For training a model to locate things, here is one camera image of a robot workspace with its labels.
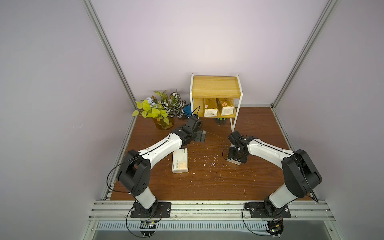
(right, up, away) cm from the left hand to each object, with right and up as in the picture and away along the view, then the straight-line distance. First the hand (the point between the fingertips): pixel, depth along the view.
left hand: (199, 132), depth 88 cm
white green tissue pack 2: (+20, -16, -6) cm, 26 cm away
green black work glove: (+17, +6, +22) cm, 28 cm away
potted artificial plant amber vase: (-22, +14, -2) cm, 27 cm away
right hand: (+21, -14, +2) cm, 26 cm away
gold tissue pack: (+18, +13, +2) cm, 22 cm away
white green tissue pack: (-11, -17, -3) cm, 20 cm away
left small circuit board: (-25, -46, -16) cm, 55 cm away
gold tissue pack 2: (+7, +12, +1) cm, 14 cm away
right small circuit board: (+36, -44, -18) cm, 60 cm away
